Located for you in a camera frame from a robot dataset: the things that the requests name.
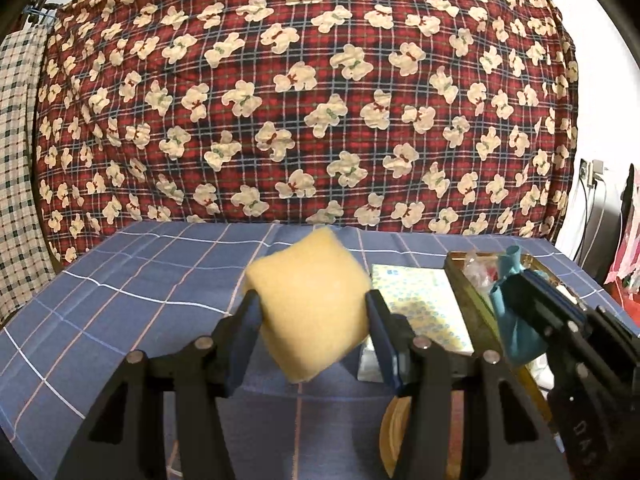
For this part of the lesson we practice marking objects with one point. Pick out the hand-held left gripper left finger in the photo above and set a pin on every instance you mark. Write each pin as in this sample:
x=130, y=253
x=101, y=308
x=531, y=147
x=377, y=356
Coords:
x=240, y=350

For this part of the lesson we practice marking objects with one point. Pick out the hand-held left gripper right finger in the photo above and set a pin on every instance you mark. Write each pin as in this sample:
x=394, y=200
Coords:
x=382, y=345

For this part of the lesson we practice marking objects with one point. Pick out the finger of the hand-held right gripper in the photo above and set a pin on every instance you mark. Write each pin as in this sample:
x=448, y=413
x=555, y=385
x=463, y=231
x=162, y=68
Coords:
x=615, y=327
x=545, y=315

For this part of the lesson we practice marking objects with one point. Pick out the teal cloth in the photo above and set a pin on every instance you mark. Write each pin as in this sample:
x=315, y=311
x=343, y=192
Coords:
x=515, y=330

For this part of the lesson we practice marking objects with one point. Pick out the gold rectangular tin box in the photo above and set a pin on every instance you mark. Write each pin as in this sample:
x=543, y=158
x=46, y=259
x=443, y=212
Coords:
x=475, y=310

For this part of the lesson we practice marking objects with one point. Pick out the yellow sponge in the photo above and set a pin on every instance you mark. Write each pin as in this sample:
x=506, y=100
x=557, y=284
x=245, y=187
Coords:
x=310, y=300

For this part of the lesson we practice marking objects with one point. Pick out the pink hanging clothes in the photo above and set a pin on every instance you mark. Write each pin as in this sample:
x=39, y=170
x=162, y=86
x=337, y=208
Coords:
x=627, y=250

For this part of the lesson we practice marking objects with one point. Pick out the blue checked bedsheet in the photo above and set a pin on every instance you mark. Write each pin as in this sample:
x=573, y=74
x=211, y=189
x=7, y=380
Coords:
x=150, y=300

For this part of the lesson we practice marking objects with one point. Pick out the red plaid bear-print blanket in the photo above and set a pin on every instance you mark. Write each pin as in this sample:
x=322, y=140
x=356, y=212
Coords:
x=300, y=110

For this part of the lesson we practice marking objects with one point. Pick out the beige green checked hanging cloth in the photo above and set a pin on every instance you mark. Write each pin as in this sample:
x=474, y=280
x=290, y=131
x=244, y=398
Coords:
x=20, y=185

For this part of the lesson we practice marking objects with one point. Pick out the wall power outlet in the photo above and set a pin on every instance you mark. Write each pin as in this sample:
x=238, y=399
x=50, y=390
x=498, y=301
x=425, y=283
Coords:
x=592, y=172

